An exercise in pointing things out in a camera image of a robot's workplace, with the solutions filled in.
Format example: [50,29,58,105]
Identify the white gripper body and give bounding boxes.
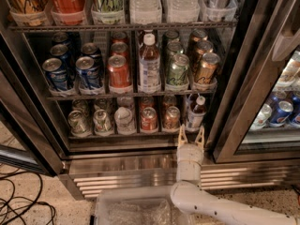
[176,143,203,166]

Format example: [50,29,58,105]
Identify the glass fridge door right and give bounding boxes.
[214,0,300,163]

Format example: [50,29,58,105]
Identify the brown tea bottle middle shelf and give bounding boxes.
[139,34,160,93]

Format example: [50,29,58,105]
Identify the front green lacroix can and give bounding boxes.
[166,53,189,86]

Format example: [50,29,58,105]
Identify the brown drink bottle white cap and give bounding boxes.
[186,96,206,131]

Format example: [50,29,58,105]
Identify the red coca cola can top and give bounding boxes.
[52,0,85,25]

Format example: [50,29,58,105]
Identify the green lacroix can top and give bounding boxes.
[92,0,124,24]

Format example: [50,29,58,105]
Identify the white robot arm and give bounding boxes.
[171,125,300,225]

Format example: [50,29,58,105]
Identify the orange lacroix can top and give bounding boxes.
[3,0,51,26]

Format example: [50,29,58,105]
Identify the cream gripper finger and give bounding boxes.
[195,126,205,148]
[178,125,188,146]

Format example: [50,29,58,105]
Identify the blue pepsi can right fridge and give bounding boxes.
[269,100,293,127]

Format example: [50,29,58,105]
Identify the green can bottom shelf left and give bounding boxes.
[67,110,90,137]

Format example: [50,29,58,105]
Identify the front gold lacroix can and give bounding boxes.
[194,52,220,84]

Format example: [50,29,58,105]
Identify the blue pepsi can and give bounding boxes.
[42,58,73,92]
[76,56,102,90]

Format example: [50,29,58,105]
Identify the clear plastic bin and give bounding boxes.
[93,186,196,225]

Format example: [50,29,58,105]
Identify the green can shelf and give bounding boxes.
[67,110,90,137]
[93,110,112,133]

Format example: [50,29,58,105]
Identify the green lacroix can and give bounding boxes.
[92,0,124,24]
[166,53,189,86]

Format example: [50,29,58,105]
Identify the stainless steel fridge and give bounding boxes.
[0,0,300,199]

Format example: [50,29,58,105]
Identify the open fridge door left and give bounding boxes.
[0,68,65,176]

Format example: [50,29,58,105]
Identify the front blue pepsi can right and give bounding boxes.
[76,56,102,90]

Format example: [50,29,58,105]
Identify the clear water bottle bottom shelf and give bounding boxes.
[114,107,136,135]

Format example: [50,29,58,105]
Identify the front blue pepsi can left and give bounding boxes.
[42,58,73,92]

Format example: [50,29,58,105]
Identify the black floor cables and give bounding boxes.
[0,164,57,225]

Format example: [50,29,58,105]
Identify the orange can bottom shelf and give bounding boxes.
[163,106,180,129]

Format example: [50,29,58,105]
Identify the front red soda can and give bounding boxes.
[107,55,131,88]

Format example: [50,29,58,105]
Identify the red can bottom shelf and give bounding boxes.
[141,107,158,131]

